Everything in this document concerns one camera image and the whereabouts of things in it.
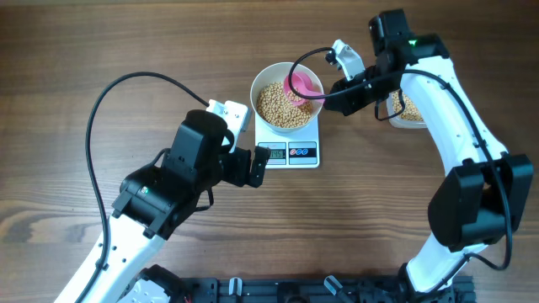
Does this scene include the left black cable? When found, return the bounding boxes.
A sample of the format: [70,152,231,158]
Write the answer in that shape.
[73,71,211,303]

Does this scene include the right black cable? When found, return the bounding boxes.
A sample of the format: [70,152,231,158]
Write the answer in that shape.
[286,46,514,303]

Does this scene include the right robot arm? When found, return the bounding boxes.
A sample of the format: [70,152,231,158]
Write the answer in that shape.
[324,9,534,300]

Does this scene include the soybeans in container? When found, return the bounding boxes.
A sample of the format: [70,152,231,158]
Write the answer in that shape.
[391,92,424,122]

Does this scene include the clear plastic container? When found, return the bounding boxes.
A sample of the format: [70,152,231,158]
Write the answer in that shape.
[387,92,426,129]

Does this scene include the white bowl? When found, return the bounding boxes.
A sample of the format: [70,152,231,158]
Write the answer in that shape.
[250,62,322,133]

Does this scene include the white digital kitchen scale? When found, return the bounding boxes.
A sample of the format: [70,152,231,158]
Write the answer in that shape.
[255,116,321,169]

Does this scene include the black cable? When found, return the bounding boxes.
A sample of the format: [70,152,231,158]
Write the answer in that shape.
[286,46,514,303]
[73,71,211,303]

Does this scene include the soybeans in bowl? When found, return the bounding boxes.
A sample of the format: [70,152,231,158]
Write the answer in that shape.
[256,82,313,128]

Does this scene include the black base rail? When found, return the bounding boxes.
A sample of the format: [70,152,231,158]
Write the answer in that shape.
[121,263,477,303]

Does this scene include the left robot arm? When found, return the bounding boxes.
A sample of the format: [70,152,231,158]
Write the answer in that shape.
[57,109,270,302]

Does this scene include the pink plastic scoop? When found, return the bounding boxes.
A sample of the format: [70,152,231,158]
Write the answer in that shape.
[283,72,324,107]

